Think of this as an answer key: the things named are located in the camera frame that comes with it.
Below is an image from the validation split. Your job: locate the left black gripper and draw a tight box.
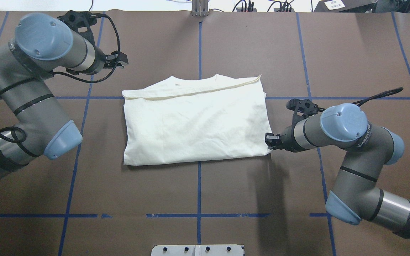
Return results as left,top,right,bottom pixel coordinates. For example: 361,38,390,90
93,53,129,73

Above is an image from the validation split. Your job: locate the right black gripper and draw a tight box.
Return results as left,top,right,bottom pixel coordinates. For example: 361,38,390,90
265,128,298,153

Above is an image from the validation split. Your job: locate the cream cat print shirt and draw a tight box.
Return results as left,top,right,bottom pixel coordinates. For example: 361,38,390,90
122,74,272,166

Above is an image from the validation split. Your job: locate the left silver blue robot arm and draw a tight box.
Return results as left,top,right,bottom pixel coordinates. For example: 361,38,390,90
0,10,128,179

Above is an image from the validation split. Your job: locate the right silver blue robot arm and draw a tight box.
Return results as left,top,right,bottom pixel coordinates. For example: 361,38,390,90
264,99,410,239

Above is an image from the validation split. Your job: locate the black monitor with stand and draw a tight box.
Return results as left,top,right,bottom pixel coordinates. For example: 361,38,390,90
312,0,410,14

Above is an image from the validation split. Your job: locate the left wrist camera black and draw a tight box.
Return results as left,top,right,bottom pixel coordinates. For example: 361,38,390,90
57,10,101,37

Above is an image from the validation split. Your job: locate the aluminium frame post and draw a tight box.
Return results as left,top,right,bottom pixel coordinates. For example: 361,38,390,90
191,0,209,17

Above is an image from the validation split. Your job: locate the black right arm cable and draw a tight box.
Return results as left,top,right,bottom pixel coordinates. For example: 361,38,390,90
352,87,404,107

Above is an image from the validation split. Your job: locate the white camera mast with base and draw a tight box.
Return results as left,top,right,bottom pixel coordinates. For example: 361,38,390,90
151,244,246,256

